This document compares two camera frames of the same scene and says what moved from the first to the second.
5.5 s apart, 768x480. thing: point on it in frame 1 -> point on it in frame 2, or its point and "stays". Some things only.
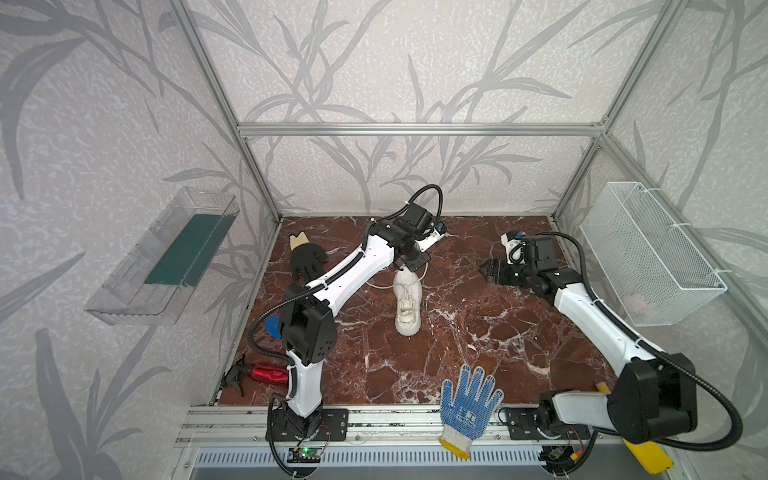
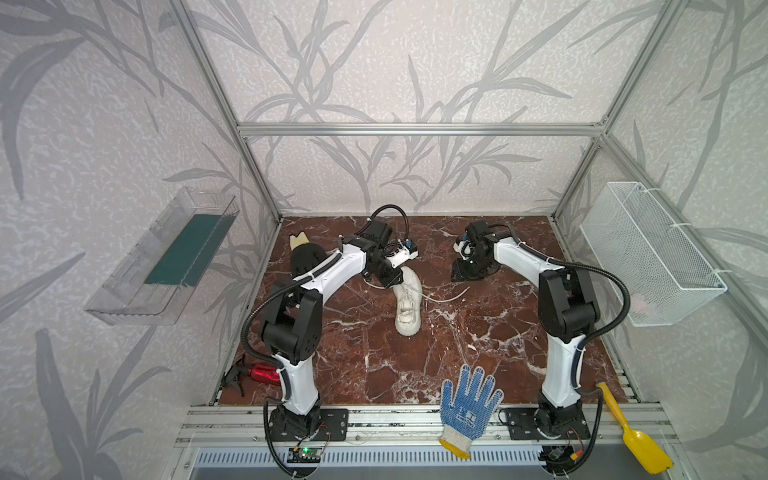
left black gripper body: (414, 258) -> (389, 274)
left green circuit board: (304, 455) stays
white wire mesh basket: (646, 264) stays
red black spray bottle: (262, 372) stays
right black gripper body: (497, 271) -> (467, 268)
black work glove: (307, 258) stays
